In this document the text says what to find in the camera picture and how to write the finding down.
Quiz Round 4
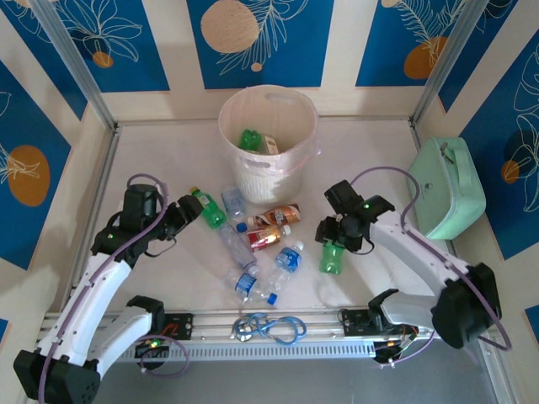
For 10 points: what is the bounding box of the green plastic bottle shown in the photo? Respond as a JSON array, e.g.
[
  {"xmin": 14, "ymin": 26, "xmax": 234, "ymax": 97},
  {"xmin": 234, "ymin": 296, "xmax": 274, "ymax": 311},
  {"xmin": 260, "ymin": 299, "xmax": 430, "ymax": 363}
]
[
  {"xmin": 239, "ymin": 129, "xmax": 265, "ymax": 153},
  {"xmin": 189, "ymin": 186, "xmax": 230, "ymax": 231},
  {"xmin": 318, "ymin": 242, "xmax": 347, "ymax": 275}
]

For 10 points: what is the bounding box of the small clear bottle blue label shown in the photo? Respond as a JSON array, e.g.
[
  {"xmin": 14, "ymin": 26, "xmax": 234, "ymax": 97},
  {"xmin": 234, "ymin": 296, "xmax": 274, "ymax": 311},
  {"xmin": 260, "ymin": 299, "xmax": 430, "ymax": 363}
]
[{"xmin": 269, "ymin": 240, "xmax": 305, "ymax": 287}]

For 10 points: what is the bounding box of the crushed clear bottle pale label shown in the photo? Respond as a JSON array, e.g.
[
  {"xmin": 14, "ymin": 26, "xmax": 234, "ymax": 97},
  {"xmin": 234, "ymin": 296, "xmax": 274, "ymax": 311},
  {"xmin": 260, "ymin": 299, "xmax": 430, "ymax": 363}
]
[{"xmin": 221, "ymin": 186, "xmax": 248, "ymax": 234}]

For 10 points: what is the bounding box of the red gold drink bottle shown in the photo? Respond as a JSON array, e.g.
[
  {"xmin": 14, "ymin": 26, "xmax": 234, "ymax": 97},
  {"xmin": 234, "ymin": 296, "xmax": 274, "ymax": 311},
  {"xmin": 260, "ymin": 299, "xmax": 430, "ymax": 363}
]
[{"xmin": 246, "ymin": 224, "xmax": 293, "ymax": 253}]

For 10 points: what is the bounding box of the long clear plastic bottle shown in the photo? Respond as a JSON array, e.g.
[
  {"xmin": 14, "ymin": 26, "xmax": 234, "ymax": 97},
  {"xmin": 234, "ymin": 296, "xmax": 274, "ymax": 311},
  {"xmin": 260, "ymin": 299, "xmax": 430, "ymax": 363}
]
[{"xmin": 217, "ymin": 224, "xmax": 260, "ymax": 270}]

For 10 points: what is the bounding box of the clear bottle green label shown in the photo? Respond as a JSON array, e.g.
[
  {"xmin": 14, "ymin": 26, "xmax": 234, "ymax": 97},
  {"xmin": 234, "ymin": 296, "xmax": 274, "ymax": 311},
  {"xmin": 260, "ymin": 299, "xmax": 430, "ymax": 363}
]
[{"xmin": 261, "ymin": 133, "xmax": 282, "ymax": 155}]

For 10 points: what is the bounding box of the clear bottle blue label blue cap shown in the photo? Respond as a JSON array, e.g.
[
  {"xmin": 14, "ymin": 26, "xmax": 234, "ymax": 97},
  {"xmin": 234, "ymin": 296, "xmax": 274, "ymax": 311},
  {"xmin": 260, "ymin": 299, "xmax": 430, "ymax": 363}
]
[{"xmin": 225, "ymin": 268, "xmax": 280, "ymax": 306}]

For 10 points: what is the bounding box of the white plastic bin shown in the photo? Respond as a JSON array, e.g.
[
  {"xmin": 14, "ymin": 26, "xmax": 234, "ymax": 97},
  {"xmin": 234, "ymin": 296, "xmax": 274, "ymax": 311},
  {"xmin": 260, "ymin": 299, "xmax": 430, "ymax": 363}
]
[{"xmin": 217, "ymin": 83, "xmax": 319, "ymax": 205}]

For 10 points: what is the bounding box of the brown coffee drink bottle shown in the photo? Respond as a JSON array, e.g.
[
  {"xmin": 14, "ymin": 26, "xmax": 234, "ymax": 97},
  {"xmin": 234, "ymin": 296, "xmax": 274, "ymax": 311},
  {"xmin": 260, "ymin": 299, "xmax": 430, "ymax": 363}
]
[{"xmin": 247, "ymin": 203, "xmax": 302, "ymax": 228}]

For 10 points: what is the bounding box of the mint green zip case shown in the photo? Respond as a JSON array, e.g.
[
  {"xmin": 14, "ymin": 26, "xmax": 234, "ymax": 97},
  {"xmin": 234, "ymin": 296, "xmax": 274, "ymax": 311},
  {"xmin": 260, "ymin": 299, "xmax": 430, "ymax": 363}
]
[{"xmin": 405, "ymin": 136, "xmax": 488, "ymax": 242}]

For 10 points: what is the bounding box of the grey front panel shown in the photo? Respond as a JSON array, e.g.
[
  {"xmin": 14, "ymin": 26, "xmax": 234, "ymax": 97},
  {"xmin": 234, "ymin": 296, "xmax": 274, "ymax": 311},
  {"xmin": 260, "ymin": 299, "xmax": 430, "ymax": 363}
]
[{"xmin": 24, "ymin": 348, "xmax": 517, "ymax": 404}]

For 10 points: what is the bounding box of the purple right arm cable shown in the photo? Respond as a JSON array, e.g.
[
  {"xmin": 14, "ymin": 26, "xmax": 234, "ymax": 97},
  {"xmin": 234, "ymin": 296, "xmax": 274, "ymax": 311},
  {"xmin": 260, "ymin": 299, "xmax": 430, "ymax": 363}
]
[{"xmin": 349, "ymin": 166, "xmax": 514, "ymax": 369}]

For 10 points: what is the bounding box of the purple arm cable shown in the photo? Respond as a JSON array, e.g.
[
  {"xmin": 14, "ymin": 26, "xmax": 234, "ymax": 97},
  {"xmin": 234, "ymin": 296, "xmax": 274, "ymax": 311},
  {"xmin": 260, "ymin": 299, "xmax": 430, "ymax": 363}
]
[
  {"xmin": 349, "ymin": 166, "xmax": 514, "ymax": 369},
  {"xmin": 37, "ymin": 173, "xmax": 189, "ymax": 404}
]

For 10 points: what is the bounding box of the black right mount plate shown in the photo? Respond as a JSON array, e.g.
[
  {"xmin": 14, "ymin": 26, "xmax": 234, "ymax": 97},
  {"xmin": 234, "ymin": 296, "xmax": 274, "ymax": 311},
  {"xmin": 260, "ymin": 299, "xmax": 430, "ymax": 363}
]
[{"xmin": 339, "ymin": 309, "xmax": 419, "ymax": 338}]

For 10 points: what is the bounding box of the black mount plate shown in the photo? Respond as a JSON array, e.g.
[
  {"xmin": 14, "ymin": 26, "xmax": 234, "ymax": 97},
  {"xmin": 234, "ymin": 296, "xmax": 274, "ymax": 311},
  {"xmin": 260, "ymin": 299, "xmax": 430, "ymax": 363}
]
[
  {"xmin": 339, "ymin": 309, "xmax": 419, "ymax": 338},
  {"xmin": 116, "ymin": 311, "xmax": 197, "ymax": 342}
]

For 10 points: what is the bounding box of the black left mount plate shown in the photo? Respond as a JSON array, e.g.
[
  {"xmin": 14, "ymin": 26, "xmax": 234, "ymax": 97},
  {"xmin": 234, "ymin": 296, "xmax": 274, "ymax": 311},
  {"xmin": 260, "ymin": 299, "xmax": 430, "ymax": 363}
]
[{"xmin": 116, "ymin": 311, "xmax": 197, "ymax": 342}]

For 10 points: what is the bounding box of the small circuit board with wires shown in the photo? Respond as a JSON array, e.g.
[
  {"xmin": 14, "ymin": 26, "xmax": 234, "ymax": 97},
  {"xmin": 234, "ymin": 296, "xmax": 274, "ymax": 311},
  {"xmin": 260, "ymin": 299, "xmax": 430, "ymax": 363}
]
[
  {"xmin": 373, "ymin": 338, "xmax": 412, "ymax": 367},
  {"xmin": 134, "ymin": 336, "xmax": 170, "ymax": 359}
]

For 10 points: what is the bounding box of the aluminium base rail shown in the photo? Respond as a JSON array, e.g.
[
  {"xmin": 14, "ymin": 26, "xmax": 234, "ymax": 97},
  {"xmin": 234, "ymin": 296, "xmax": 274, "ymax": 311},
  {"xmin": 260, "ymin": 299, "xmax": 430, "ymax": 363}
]
[{"xmin": 41, "ymin": 302, "xmax": 500, "ymax": 342}]

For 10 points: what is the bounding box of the coiled blue cable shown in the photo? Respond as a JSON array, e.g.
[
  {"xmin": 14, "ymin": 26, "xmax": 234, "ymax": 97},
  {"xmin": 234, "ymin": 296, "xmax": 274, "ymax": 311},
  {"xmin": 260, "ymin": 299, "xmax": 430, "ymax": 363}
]
[{"xmin": 231, "ymin": 311, "xmax": 307, "ymax": 347}]

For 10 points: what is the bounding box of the aluminium frame post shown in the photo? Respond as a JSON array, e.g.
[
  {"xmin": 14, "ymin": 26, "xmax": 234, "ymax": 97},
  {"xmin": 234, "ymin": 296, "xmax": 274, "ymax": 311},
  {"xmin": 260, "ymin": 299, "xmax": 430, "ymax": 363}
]
[
  {"xmin": 408, "ymin": 0, "xmax": 493, "ymax": 130},
  {"xmin": 29, "ymin": 0, "xmax": 121, "ymax": 131}
]

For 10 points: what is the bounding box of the slotted grey cable duct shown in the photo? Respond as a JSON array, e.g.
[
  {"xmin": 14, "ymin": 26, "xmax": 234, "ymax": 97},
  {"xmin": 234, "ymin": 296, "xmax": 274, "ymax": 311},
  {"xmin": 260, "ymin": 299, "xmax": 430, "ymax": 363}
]
[{"xmin": 113, "ymin": 338, "xmax": 376, "ymax": 364}]

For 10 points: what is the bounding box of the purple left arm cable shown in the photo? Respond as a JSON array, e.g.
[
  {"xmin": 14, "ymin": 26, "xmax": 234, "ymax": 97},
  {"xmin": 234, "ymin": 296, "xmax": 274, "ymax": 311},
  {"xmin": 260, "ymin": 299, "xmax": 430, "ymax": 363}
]
[{"xmin": 37, "ymin": 173, "xmax": 189, "ymax": 404}]

